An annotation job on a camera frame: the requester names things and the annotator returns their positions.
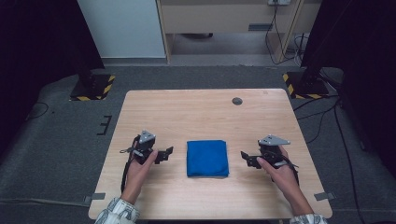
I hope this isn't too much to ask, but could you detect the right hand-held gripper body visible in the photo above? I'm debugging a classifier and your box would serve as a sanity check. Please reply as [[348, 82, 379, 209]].
[[257, 133, 291, 171]]

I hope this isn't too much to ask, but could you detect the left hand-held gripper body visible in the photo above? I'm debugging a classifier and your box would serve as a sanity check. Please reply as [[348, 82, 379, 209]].
[[132, 129, 157, 166]]

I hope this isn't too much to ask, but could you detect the blue cloth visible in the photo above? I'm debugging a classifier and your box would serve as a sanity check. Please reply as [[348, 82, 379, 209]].
[[186, 139, 231, 178]]

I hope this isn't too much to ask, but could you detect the person's left hand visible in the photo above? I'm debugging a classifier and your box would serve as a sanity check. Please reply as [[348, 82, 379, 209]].
[[125, 149, 160, 189]]

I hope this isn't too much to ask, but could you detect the person's right hand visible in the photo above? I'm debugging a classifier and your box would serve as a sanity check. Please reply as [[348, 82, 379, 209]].
[[256, 146, 301, 199]]

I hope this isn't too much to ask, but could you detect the black floor marking tape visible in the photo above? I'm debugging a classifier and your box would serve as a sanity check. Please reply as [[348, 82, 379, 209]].
[[95, 114, 113, 136]]

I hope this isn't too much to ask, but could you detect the grey tape piece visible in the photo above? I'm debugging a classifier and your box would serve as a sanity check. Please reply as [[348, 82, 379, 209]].
[[313, 191, 337, 202], [82, 192, 107, 204]]

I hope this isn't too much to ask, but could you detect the striped black stand base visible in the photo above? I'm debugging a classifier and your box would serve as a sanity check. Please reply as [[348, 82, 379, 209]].
[[69, 69, 117, 103], [282, 66, 332, 101]]

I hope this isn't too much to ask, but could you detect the white panel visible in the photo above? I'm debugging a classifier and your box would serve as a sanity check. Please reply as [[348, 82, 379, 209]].
[[77, 0, 166, 60]]

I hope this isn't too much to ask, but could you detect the dark curtain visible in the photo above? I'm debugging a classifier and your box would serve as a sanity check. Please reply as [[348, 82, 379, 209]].
[[300, 0, 396, 171], [0, 0, 106, 160]]

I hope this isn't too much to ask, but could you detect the light wooden desk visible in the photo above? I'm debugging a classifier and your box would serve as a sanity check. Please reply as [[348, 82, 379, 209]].
[[155, 0, 323, 64]]

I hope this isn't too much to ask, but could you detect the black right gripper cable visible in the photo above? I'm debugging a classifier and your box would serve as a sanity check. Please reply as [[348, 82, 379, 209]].
[[278, 153, 301, 187]]

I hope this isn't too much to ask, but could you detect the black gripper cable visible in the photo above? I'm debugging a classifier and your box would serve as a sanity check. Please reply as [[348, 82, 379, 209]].
[[278, 153, 301, 187], [120, 134, 141, 194]]

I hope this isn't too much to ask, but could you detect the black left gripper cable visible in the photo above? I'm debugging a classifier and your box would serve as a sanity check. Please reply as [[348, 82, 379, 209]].
[[120, 134, 141, 194]]

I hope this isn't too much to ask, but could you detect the long black floor cable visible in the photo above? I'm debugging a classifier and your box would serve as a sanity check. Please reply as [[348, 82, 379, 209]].
[[333, 104, 362, 224]]

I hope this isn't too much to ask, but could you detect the thin black floor cable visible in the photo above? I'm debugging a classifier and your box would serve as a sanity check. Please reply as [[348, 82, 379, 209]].
[[26, 101, 50, 120]]

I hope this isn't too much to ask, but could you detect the black hanging cable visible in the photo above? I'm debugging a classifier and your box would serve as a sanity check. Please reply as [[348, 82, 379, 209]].
[[263, 2, 304, 65]]

